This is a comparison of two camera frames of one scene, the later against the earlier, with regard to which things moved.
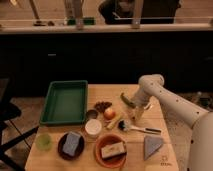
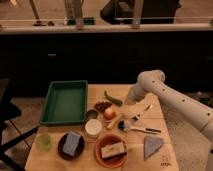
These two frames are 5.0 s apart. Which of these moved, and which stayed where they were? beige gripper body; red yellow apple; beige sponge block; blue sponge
Moved: beige gripper body
Stayed: beige sponge block; blue sponge; red yellow apple
